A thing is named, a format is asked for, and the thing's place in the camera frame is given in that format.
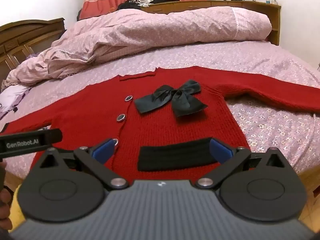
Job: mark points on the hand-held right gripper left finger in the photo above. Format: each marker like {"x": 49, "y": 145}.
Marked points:
{"x": 105, "y": 150}

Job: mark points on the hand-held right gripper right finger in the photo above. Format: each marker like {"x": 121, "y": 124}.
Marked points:
{"x": 220, "y": 150}

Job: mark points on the red knit cardigan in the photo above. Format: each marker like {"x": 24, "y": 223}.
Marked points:
{"x": 160, "y": 120}

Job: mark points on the pile of clothes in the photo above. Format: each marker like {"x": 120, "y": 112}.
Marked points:
{"x": 145, "y": 0}

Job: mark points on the person's left hand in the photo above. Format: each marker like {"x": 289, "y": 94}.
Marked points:
{"x": 4, "y": 205}

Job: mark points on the lavender cloth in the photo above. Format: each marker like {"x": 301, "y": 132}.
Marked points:
{"x": 12, "y": 97}

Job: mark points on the pink floral bed sheet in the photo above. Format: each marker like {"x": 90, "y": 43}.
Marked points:
{"x": 270, "y": 130}

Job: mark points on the brown wooden wardrobe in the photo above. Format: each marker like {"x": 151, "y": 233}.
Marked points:
{"x": 22, "y": 40}

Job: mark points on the pink floral quilt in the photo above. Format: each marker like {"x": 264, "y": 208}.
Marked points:
{"x": 150, "y": 32}

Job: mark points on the wooden headboard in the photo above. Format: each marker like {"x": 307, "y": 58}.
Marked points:
{"x": 272, "y": 17}

